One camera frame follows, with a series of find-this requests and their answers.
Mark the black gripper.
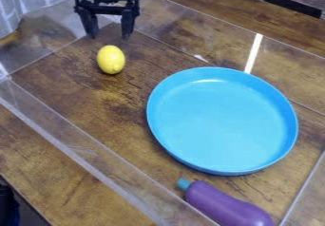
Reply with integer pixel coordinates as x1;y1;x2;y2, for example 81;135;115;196
73;0;139;41

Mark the yellow lemon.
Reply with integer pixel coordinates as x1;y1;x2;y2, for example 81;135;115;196
96;46;125;74

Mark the blue round tray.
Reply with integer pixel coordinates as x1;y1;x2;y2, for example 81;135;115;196
145;67;298;176

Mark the purple toy eggplant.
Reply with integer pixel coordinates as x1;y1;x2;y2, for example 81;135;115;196
176;179;275;226

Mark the clear acrylic enclosure wall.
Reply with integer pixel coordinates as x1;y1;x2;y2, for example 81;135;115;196
0;0;325;226

